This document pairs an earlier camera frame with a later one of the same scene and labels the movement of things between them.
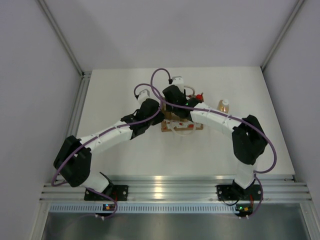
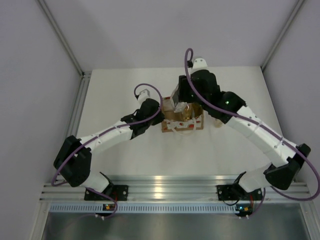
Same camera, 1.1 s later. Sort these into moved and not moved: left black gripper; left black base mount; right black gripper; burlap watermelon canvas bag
Moved: right black gripper
Not moved: left black base mount; left black gripper; burlap watermelon canvas bag
